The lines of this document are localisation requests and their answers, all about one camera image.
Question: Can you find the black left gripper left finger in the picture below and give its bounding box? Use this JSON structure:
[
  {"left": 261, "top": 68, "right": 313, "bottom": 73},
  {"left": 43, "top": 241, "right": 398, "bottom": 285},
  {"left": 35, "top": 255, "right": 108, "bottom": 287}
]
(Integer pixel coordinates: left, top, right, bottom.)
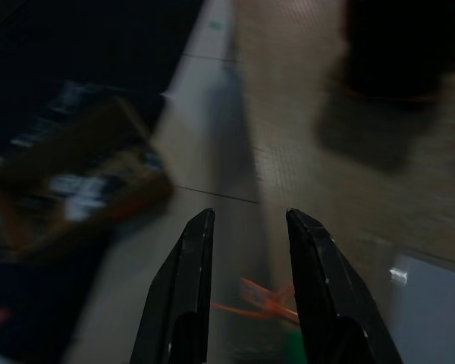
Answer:
[{"left": 130, "top": 207, "right": 216, "bottom": 364}]

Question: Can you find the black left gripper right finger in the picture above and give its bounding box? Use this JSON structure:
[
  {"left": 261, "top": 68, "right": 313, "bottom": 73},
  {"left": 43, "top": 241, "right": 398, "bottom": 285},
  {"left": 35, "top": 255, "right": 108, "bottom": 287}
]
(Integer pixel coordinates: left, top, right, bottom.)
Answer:
[{"left": 285, "top": 207, "right": 403, "bottom": 364}]

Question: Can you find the green object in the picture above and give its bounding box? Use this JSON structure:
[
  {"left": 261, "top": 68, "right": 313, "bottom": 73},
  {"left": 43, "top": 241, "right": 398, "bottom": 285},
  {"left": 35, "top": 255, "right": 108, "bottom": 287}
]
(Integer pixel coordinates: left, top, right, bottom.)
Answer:
[{"left": 280, "top": 328, "right": 308, "bottom": 364}]

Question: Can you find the white glossy panel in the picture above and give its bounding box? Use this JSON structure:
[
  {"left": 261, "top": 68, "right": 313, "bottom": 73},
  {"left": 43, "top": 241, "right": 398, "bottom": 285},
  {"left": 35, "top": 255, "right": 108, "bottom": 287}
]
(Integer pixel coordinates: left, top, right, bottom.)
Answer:
[{"left": 378, "top": 253, "right": 455, "bottom": 364}]

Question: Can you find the brown cardboard box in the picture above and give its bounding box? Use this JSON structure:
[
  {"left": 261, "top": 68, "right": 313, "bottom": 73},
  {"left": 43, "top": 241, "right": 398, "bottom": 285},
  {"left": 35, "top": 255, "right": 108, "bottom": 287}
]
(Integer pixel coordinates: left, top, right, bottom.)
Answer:
[{"left": 0, "top": 94, "right": 175, "bottom": 262}]

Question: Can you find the dark round stool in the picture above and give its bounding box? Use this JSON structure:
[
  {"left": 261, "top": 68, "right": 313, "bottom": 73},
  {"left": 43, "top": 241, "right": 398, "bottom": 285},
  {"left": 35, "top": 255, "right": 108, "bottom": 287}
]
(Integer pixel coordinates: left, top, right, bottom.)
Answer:
[{"left": 340, "top": 0, "right": 455, "bottom": 111}]

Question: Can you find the orange lanyard strap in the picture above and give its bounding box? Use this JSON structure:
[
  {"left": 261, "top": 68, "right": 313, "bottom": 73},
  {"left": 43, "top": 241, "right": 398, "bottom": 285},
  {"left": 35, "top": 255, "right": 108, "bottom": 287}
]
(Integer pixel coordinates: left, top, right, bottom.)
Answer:
[{"left": 210, "top": 278, "right": 300, "bottom": 324}]

